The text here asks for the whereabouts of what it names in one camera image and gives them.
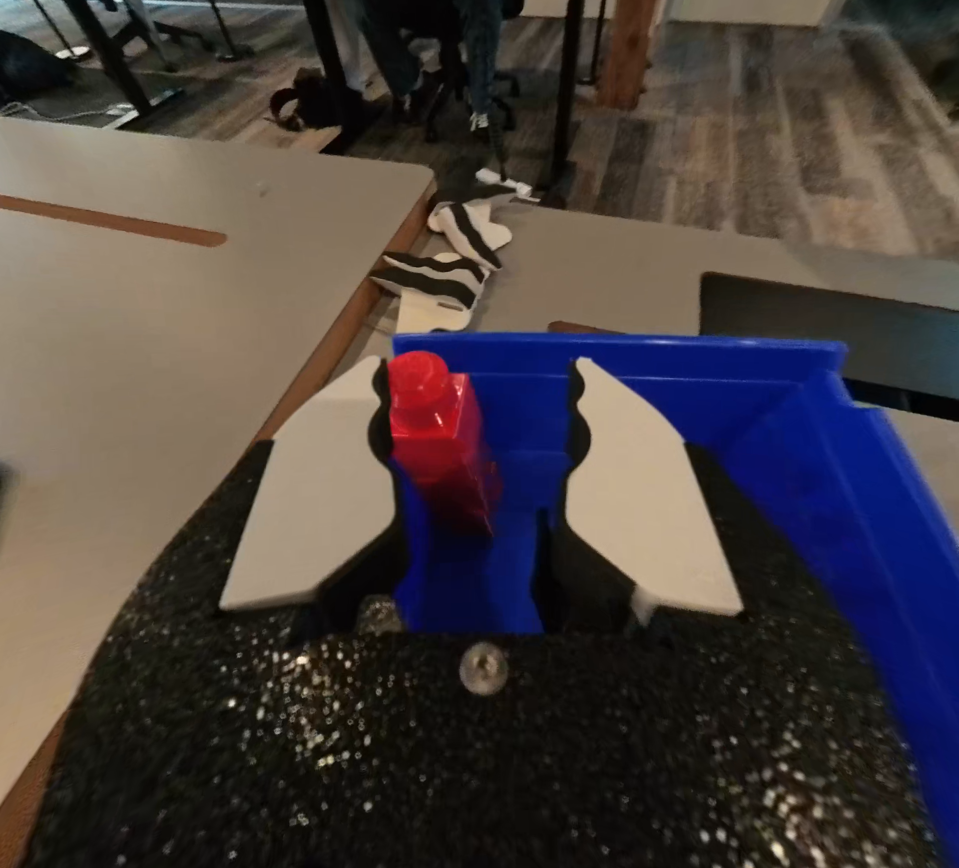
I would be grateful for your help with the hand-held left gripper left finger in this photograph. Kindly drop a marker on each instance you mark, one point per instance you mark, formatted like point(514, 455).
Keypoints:
point(315, 501)

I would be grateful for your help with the wooden post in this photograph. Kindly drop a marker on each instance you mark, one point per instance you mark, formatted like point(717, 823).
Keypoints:
point(637, 6)

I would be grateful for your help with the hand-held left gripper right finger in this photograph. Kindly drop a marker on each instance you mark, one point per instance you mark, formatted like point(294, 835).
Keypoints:
point(644, 501)

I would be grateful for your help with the small red mega block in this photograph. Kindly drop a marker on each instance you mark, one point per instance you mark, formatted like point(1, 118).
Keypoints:
point(442, 441)

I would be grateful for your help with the dark bag on floor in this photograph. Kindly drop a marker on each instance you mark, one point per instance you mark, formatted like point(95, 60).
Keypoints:
point(303, 100)

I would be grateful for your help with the black white striped sock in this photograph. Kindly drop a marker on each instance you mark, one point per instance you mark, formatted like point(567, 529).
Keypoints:
point(472, 220)
point(434, 280)

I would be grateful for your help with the black backpack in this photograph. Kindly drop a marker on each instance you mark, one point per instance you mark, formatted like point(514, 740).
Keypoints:
point(30, 66)

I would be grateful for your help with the black desk mat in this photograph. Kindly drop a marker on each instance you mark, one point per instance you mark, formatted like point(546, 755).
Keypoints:
point(824, 336)

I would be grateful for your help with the blue plastic bin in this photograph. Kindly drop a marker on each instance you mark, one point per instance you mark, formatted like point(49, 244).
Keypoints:
point(809, 448)

